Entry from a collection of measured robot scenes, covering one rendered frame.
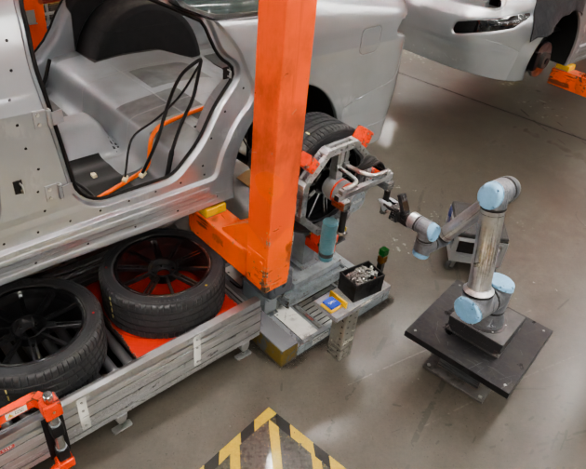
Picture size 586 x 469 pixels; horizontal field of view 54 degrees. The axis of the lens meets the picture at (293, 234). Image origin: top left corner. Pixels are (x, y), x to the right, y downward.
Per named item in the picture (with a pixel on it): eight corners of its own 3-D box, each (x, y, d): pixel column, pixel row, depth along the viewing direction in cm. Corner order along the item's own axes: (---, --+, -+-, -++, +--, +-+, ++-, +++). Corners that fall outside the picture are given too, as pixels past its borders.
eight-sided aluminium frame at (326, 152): (355, 208, 349) (370, 127, 317) (364, 214, 346) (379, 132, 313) (288, 241, 318) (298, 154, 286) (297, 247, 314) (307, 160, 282)
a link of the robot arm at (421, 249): (434, 256, 310) (440, 237, 302) (420, 263, 303) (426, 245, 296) (421, 247, 315) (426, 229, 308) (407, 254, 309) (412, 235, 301)
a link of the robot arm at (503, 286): (511, 307, 303) (523, 282, 292) (492, 319, 293) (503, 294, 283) (487, 290, 312) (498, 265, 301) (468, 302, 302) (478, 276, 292)
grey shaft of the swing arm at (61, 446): (72, 453, 263) (54, 383, 233) (77, 462, 260) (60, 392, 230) (53, 465, 258) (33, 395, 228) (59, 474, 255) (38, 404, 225)
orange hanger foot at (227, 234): (212, 219, 338) (212, 168, 318) (269, 265, 309) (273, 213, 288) (188, 229, 329) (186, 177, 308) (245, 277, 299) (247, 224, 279)
